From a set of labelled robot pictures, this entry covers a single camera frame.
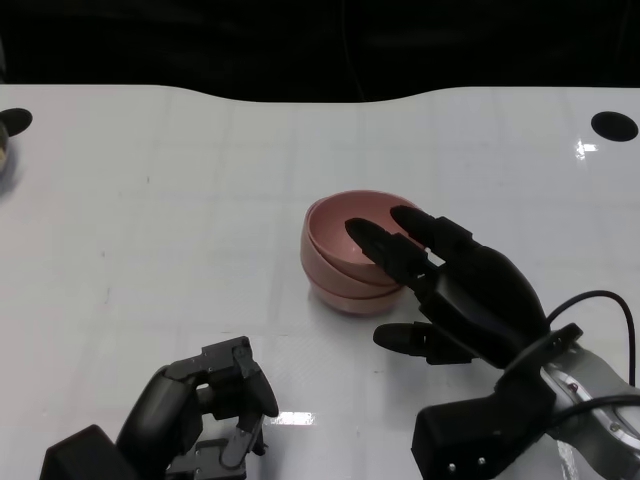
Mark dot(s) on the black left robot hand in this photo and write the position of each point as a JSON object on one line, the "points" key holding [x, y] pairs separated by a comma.
{"points": [[165, 415]]}

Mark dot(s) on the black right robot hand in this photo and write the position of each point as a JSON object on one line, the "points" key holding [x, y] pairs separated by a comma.
{"points": [[480, 295]]}

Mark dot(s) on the pink plastic bowl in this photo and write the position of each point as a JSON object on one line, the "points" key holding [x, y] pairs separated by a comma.
{"points": [[320, 267], [350, 302], [340, 210]]}

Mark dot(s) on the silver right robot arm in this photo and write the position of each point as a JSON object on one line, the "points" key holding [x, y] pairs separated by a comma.
{"points": [[600, 380]]}

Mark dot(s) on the black table grommet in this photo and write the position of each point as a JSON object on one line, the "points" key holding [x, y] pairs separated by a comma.
{"points": [[614, 126], [17, 120]]}

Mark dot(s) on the metal dish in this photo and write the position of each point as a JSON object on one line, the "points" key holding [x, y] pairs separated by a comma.
{"points": [[2, 145]]}

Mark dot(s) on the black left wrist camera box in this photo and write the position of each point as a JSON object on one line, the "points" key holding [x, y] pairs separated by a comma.
{"points": [[85, 455]]}

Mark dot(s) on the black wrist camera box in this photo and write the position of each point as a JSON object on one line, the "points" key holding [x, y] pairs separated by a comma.
{"points": [[85, 455], [480, 430]]}

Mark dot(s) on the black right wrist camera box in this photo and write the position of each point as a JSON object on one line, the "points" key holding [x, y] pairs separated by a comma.
{"points": [[480, 430]]}

